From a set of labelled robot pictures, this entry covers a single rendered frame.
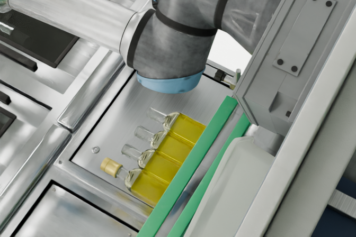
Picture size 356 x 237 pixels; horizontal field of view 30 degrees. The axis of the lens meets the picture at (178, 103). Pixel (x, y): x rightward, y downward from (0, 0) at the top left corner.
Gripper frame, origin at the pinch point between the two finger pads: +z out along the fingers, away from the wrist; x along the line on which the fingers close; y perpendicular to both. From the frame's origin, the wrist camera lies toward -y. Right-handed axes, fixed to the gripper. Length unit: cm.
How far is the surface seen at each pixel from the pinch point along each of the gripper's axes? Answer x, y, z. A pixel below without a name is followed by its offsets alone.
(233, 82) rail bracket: 2.2, -17.0, 14.8
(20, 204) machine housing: 13, -68, -24
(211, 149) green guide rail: 0.8, -32.8, 18.5
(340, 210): 4, -31, 49
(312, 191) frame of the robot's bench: -36, -34, 50
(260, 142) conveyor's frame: 2.1, -26.3, 27.2
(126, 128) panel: 21.9, -36.9, -13.6
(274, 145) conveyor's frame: 2.8, -25.6, 30.1
